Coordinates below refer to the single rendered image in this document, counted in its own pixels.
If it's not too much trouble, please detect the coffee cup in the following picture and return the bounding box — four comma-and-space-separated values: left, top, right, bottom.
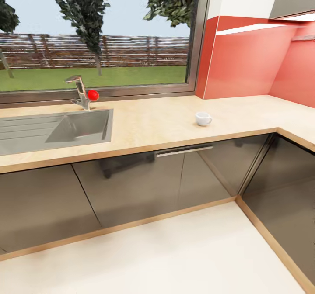
195, 112, 212, 126

